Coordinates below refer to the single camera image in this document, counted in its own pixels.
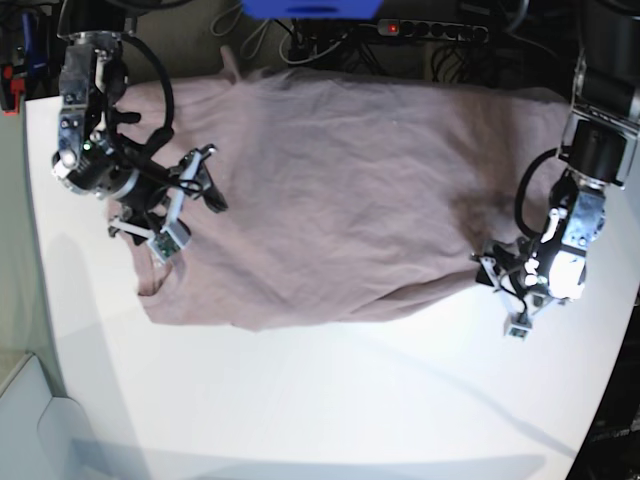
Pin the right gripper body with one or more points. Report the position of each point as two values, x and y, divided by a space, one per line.
151 206

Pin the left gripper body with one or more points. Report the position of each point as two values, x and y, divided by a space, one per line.
507 269

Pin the mauve t-shirt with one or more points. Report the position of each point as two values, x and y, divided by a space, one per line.
350 198

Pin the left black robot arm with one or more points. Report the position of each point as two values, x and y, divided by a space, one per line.
547 267

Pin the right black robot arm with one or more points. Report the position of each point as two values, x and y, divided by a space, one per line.
93 157

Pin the red and black clamp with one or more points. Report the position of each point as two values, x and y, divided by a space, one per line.
12 88

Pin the blue plastic box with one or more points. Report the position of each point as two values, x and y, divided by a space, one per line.
311 9

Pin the black power strip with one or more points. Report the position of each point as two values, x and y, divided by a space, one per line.
428 30

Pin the grey rounded bin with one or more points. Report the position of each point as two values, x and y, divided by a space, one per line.
41 434

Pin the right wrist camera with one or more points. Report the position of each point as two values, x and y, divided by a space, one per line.
169 241

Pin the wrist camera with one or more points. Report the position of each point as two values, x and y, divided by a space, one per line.
169 241
517 325

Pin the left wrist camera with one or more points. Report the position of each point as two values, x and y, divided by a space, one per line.
517 325

